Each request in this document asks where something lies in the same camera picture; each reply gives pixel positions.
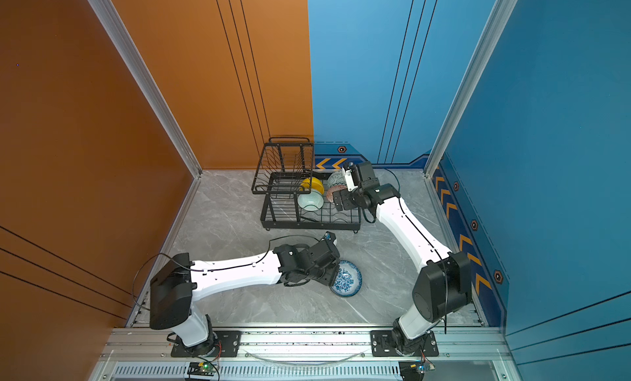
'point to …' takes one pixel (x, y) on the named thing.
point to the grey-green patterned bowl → (337, 177)
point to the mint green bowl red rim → (313, 201)
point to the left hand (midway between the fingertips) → (334, 269)
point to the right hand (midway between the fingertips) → (346, 194)
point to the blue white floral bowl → (348, 280)
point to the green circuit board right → (412, 370)
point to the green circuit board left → (200, 369)
